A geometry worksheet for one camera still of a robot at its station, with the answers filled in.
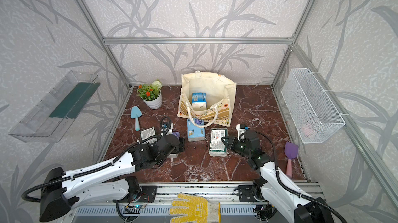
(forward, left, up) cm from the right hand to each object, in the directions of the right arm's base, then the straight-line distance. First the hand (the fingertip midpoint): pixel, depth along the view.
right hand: (222, 139), depth 82 cm
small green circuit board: (-29, +45, -12) cm, 55 cm away
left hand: (-2, +22, +3) cm, 22 cm away
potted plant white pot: (+28, +43, +5) cm, 52 cm away
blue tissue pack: (+21, +13, +6) cm, 26 cm away
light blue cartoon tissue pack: (+5, +15, -5) cm, 17 cm away
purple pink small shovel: (-3, -39, -9) cm, 41 cm away
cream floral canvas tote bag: (+26, 0, +8) cm, 27 cm away
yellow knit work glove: (-30, +12, -9) cm, 34 cm away
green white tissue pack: (-5, +3, +1) cm, 6 cm away
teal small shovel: (+24, +58, -10) cm, 63 cm away
